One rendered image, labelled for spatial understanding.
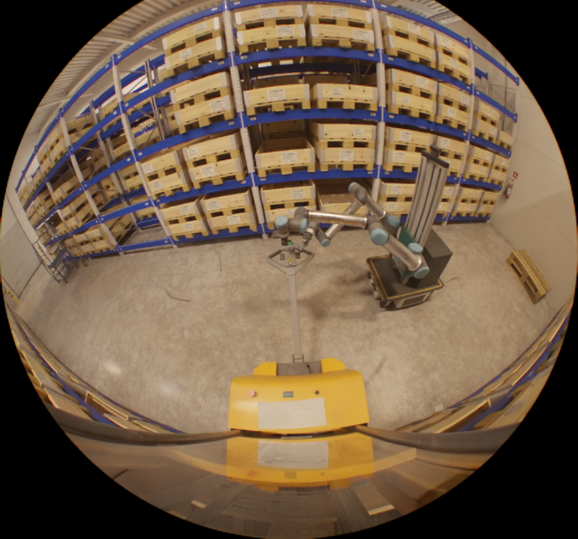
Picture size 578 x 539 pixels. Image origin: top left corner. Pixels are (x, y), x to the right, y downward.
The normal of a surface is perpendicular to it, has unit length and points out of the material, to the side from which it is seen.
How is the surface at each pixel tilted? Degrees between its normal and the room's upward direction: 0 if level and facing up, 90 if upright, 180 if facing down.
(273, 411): 0
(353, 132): 90
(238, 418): 0
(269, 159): 90
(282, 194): 90
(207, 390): 0
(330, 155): 90
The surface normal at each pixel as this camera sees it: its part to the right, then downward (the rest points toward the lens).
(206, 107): 0.02, 0.66
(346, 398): -0.10, -0.74
